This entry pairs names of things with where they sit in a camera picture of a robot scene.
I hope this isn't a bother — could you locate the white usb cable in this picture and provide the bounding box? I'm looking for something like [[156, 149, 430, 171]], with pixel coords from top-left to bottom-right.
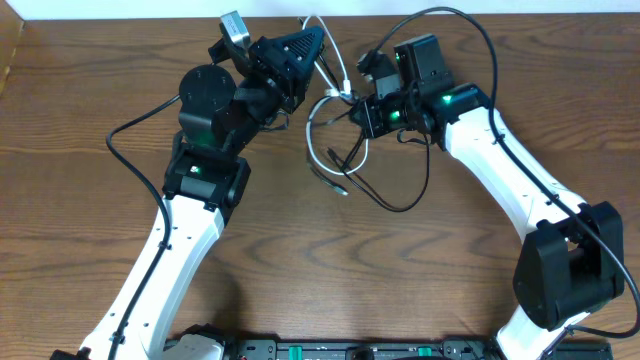
[[298, 14, 370, 177]]

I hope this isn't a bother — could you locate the black usb cable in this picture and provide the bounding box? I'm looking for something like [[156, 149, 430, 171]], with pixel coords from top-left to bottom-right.
[[305, 49, 432, 214]]

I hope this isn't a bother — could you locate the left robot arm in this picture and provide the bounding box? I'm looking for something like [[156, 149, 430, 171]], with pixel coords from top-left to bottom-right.
[[77, 20, 324, 359]]

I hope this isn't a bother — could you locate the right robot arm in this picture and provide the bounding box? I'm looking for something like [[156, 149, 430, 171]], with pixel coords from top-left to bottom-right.
[[350, 34, 625, 359]]

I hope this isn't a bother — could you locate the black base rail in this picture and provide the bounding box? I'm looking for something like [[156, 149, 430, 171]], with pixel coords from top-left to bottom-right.
[[229, 338, 614, 360]]

